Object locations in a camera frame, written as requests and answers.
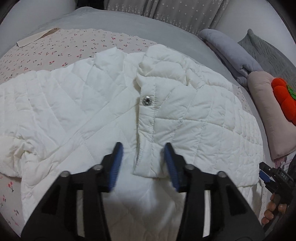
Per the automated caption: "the grey folded blanket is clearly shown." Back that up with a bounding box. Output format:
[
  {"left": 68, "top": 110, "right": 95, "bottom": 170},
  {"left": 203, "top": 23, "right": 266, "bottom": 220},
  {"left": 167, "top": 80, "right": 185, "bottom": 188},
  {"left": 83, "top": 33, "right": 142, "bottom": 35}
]
[{"left": 199, "top": 28, "right": 264, "bottom": 86}]

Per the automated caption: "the person's right hand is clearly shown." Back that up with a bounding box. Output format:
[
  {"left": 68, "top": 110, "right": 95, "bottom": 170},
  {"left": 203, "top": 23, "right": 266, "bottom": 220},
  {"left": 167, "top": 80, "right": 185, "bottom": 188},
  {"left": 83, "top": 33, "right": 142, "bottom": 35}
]
[{"left": 261, "top": 192, "right": 288, "bottom": 226}]

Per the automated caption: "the grey star print curtain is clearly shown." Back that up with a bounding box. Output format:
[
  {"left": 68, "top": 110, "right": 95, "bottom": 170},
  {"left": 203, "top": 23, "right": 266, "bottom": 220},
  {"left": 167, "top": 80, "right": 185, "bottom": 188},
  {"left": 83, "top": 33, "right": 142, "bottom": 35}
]
[{"left": 104, "top": 0, "right": 229, "bottom": 35}]

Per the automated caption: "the cherry print bed mat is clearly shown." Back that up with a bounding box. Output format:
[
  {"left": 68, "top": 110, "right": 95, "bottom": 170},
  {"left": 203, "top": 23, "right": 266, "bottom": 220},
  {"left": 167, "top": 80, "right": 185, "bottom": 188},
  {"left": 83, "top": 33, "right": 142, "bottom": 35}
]
[{"left": 0, "top": 27, "right": 272, "bottom": 234}]

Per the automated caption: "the pink folded quilt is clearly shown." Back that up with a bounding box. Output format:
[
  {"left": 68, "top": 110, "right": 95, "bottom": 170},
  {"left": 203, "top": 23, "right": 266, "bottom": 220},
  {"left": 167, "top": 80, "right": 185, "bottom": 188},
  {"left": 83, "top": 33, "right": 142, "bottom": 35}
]
[{"left": 247, "top": 71, "right": 296, "bottom": 160}]

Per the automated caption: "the orange pumpkin plush cushion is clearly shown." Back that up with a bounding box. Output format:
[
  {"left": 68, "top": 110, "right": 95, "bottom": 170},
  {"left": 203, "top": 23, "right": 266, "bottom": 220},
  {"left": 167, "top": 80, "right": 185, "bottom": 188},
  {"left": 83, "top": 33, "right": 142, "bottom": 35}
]
[{"left": 271, "top": 77, "right": 296, "bottom": 127}]

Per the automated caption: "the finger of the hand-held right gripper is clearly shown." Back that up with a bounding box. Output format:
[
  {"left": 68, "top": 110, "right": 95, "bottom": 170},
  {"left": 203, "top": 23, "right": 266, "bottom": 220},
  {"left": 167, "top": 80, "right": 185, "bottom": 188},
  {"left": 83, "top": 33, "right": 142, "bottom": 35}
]
[
  {"left": 259, "top": 162, "right": 277, "bottom": 175},
  {"left": 259, "top": 170, "right": 279, "bottom": 194}
]

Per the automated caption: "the white quilted hooded jacket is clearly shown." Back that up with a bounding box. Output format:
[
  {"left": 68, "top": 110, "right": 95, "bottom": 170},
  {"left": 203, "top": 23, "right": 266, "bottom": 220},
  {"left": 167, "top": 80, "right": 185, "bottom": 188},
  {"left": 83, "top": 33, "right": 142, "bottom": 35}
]
[{"left": 0, "top": 44, "right": 264, "bottom": 241}]

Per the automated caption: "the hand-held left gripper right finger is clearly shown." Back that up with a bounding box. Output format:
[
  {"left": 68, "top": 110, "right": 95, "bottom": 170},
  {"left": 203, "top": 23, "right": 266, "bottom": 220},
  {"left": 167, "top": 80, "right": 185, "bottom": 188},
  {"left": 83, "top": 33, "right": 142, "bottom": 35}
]
[{"left": 164, "top": 142, "right": 265, "bottom": 241}]

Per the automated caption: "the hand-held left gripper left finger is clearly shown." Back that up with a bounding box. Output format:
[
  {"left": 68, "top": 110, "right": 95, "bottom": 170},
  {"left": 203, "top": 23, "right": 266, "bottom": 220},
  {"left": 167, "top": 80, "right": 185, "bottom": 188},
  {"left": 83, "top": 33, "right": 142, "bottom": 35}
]
[{"left": 21, "top": 142, "right": 124, "bottom": 241}]

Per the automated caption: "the grey quilted pillow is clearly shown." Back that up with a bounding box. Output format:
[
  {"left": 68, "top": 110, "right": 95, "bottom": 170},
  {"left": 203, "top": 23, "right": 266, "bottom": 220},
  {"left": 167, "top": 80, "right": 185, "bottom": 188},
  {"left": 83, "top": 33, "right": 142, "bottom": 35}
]
[{"left": 238, "top": 29, "right": 296, "bottom": 91}]

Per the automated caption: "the grey bed sheet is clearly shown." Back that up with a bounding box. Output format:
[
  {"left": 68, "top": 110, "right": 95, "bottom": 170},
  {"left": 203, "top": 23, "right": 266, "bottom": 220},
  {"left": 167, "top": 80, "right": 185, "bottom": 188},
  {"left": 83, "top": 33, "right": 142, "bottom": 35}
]
[{"left": 0, "top": 6, "right": 278, "bottom": 167}]

